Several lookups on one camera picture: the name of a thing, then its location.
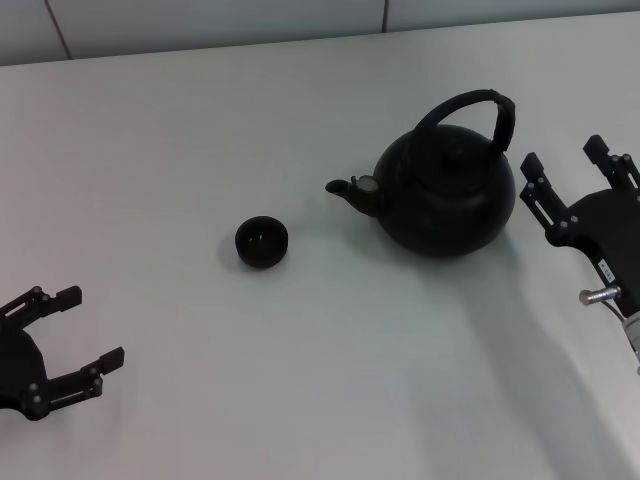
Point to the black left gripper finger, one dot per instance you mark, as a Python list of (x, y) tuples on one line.
[(67, 299), (110, 360)]

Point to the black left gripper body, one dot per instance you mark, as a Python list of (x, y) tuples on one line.
[(22, 370)]

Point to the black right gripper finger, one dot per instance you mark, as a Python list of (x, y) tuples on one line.
[(620, 170), (534, 167)]

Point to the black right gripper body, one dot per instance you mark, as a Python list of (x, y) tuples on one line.
[(610, 225)]

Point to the black round teapot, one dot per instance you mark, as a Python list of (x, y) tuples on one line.
[(450, 210)]

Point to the small black teacup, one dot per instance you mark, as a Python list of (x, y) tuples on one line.
[(262, 245)]

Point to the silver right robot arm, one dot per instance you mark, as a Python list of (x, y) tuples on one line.
[(635, 335)]

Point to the silver right wrist connector plug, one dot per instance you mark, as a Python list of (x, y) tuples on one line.
[(597, 296)]

